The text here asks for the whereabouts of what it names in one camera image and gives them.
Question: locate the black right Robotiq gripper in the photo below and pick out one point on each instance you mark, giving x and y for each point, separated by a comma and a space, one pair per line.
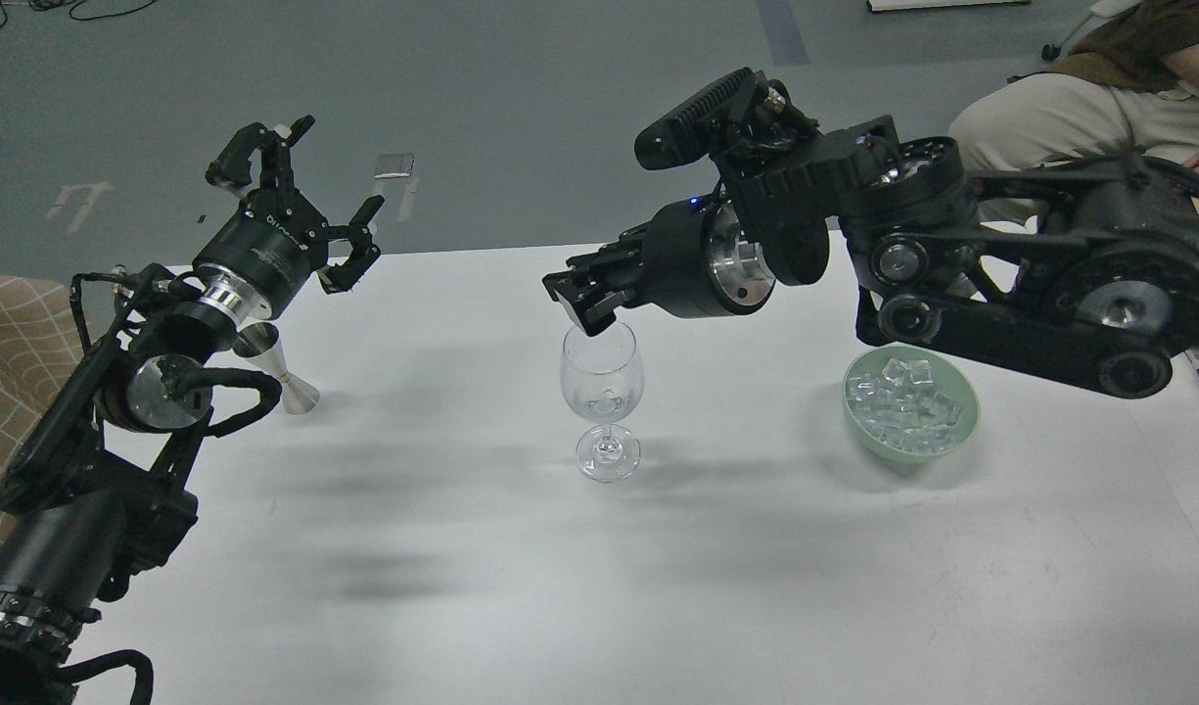
693, 260

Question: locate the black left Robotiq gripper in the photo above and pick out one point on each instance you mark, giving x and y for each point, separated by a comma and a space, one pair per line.
262, 256

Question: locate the steel cocktail jigger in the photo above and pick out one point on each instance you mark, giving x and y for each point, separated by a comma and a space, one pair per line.
261, 345

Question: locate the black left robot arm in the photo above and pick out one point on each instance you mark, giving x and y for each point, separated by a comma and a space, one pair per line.
98, 489

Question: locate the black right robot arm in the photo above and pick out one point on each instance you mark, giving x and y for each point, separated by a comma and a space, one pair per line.
1086, 274

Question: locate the clear wine glass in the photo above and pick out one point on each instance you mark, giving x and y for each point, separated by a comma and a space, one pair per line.
602, 380

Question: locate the green bowl of ice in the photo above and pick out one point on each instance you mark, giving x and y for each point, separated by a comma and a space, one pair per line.
908, 405

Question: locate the metal floor plate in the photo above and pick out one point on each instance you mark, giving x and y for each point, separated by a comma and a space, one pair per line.
396, 166

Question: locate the beige checkered cloth chair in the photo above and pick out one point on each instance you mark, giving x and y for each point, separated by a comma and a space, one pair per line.
39, 348

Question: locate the office chair with wheels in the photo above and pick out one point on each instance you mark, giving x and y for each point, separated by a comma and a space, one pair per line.
1096, 13

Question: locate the seated person in beige trousers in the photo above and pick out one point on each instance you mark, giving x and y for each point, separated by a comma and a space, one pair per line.
1130, 85

